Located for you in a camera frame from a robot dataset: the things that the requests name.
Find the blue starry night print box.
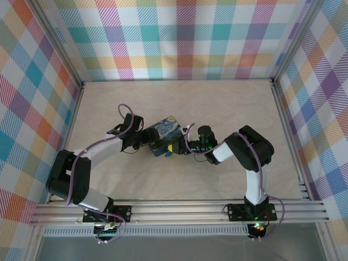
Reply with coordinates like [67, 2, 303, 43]
[146, 115, 183, 158]

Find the left controller board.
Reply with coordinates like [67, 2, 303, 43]
[94, 222, 120, 237]

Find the right controller board with LEDs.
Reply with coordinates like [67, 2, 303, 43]
[248, 222, 269, 239]

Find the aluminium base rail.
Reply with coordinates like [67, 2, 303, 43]
[29, 200, 330, 226]

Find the aluminium table side rail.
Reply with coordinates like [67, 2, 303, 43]
[270, 78, 312, 201]
[26, 81, 86, 261]

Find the slotted grey cable duct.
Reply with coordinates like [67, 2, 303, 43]
[43, 227, 251, 237]

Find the aluminium frame post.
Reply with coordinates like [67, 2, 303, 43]
[270, 0, 326, 84]
[31, 0, 86, 89]

